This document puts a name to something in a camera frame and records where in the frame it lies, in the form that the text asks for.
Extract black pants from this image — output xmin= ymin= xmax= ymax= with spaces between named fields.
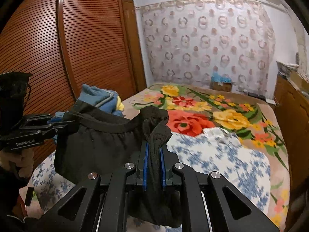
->
xmin=54 ymin=106 xmax=183 ymax=229

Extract patterned basket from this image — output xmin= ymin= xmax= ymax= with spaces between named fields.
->
xmin=276 ymin=60 xmax=300 ymax=79

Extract small cardboard box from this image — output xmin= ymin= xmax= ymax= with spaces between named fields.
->
xmin=212 ymin=81 xmax=233 ymax=92

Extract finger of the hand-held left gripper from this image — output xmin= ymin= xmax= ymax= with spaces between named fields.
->
xmin=48 ymin=122 xmax=77 ymax=133
xmin=47 ymin=111 xmax=73 ymax=123

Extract black remote control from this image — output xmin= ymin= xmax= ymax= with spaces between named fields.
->
xmin=247 ymin=92 xmax=266 ymax=100

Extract light blue folded jeans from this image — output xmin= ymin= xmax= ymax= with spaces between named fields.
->
xmin=77 ymin=83 xmax=119 ymax=113

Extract brown louvered wardrobe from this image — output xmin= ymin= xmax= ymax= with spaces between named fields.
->
xmin=0 ymin=0 xmax=148 ymax=170

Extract person's left forearm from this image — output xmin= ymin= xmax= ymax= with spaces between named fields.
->
xmin=0 ymin=165 xmax=50 ymax=232

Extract wooden cabinet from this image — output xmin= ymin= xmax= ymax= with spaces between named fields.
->
xmin=274 ymin=74 xmax=309 ymax=223

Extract person's left hand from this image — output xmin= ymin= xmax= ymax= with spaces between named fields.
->
xmin=0 ymin=148 xmax=35 ymax=177

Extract blue floral white bedspread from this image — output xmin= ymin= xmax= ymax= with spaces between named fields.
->
xmin=31 ymin=128 xmax=271 ymax=232

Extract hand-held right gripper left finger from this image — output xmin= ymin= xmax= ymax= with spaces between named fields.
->
xmin=42 ymin=142 xmax=149 ymax=232

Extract colourful flower blanket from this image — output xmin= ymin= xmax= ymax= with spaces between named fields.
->
xmin=121 ymin=84 xmax=290 ymax=232

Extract circle patterned curtain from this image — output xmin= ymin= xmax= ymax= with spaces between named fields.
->
xmin=136 ymin=0 xmax=278 ymax=99

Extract brown cardboard box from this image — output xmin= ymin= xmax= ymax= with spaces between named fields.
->
xmin=290 ymin=71 xmax=309 ymax=89

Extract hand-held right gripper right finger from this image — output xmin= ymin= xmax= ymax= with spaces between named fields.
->
xmin=159 ymin=147 xmax=280 ymax=232

